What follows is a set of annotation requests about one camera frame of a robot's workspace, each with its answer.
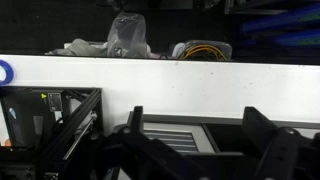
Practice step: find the gray crumpled cloth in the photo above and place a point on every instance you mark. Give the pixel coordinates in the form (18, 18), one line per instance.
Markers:
(80, 48)

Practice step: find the white toy oven door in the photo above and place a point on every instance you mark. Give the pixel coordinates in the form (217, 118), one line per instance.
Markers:
(196, 133)

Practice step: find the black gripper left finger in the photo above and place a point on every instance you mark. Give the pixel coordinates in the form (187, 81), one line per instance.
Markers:
(137, 120)

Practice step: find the black white toy kitchen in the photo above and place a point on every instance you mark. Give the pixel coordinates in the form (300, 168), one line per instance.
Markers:
(226, 133)

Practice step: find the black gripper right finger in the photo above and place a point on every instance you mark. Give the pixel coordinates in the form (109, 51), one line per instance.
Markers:
(263, 130)

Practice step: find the clear plastic bag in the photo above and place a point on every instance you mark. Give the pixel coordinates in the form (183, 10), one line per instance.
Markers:
(128, 33)

